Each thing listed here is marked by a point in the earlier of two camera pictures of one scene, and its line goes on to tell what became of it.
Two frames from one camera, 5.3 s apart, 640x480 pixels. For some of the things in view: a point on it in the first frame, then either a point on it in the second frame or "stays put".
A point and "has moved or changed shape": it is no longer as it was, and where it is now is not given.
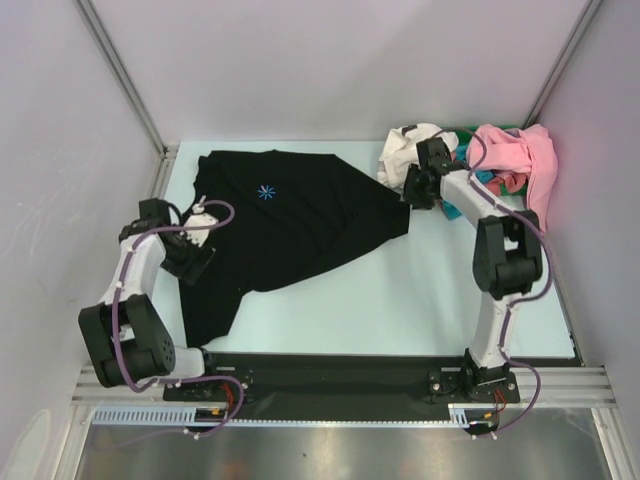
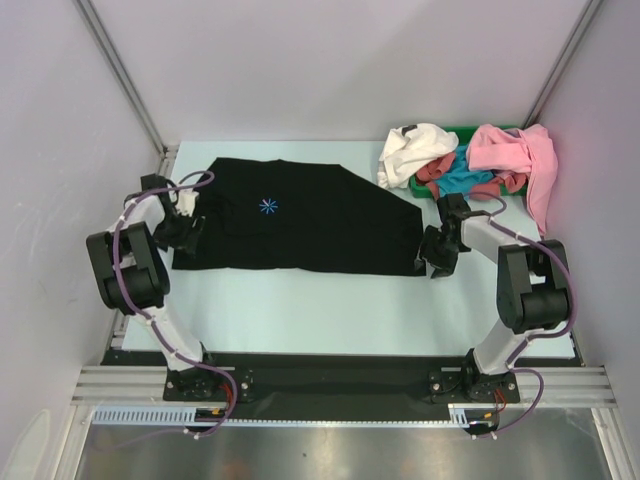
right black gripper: x=421 y=203 -> x=443 y=266
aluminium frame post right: x=589 y=13 stays put
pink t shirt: x=530 y=148 stays put
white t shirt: x=398 y=150 stays put
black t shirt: x=293 y=212 has moved or changed shape
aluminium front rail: x=580 y=386 stays put
